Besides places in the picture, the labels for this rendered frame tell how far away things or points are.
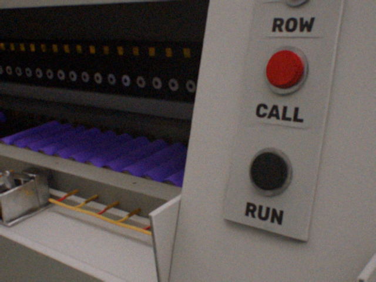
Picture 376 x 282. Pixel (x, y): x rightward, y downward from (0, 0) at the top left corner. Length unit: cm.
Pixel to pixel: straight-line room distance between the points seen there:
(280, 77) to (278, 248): 7
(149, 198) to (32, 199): 10
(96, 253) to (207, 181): 10
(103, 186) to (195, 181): 12
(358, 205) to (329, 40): 7
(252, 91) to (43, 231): 18
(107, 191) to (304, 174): 17
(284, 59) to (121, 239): 16
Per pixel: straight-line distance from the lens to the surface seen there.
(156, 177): 35
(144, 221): 32
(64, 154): 43
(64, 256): 31
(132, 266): 29
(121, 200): 33
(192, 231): 24
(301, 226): 21
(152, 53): 47
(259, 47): 22
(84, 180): 36
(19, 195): 36
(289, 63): 21
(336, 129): 21
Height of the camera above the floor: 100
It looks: 2 degrees down
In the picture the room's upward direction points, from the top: 8 degrees clockwise
